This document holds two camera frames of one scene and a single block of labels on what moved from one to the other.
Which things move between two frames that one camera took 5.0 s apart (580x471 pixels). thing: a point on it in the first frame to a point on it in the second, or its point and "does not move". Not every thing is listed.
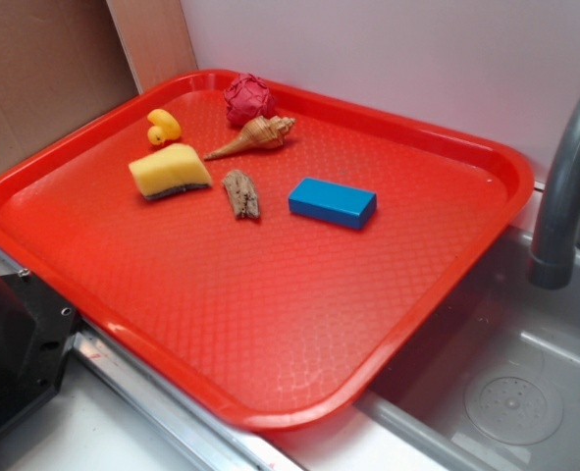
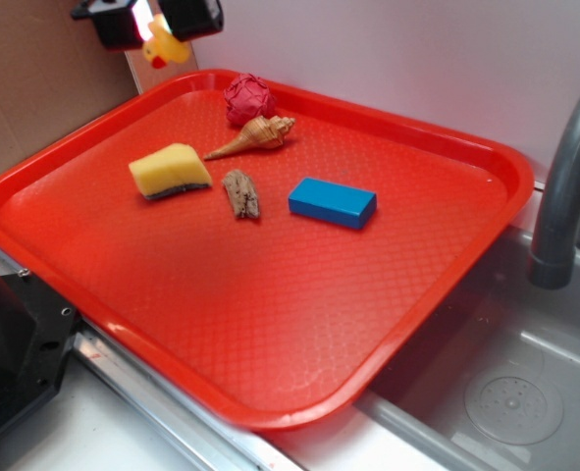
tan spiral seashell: x=261 y=132 does not move
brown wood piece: x=243 y=193 does not move
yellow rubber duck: x=164 y=128 to x=162 y=48
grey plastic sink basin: x=505 y=375 does not move
